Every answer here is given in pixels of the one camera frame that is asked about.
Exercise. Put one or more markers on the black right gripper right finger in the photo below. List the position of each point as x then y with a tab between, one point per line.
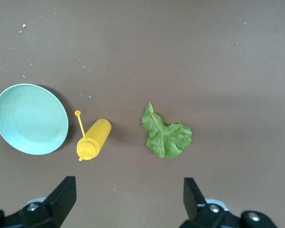
194	204

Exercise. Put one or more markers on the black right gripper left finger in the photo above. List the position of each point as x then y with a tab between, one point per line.
59	202

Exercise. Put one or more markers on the green lettuce leaf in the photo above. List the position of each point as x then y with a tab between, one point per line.
166	140

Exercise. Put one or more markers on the yellow mustard squeeze bottle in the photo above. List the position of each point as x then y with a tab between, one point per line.
97	135

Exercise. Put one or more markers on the mint green plate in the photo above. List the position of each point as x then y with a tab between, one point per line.
31	118

